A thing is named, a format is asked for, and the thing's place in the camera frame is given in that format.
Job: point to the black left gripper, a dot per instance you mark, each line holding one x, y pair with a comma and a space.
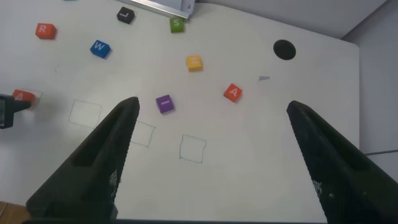
6, 112

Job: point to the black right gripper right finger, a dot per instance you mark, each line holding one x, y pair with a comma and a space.
348, 180

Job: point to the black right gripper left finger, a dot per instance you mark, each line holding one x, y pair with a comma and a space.
93, 168

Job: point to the orange letter A block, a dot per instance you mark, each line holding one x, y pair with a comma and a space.
233, 92
23, 95

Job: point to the white BAAI sign board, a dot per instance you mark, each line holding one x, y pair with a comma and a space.
174, 6

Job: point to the orange letter R block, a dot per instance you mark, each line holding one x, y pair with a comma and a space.
45, 31

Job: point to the purple letter I block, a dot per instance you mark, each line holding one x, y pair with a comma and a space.
164, 104

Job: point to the blue letter W block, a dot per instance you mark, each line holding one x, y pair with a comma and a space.
100, 49

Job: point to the black letter L block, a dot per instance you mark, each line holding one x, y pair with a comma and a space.
125, 15

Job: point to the black round table grommet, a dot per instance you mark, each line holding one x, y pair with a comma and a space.
284, 49

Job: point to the yellow letter Z block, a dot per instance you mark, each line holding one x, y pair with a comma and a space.
194, 63

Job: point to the green letter S block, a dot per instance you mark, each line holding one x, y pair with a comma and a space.
176, 25

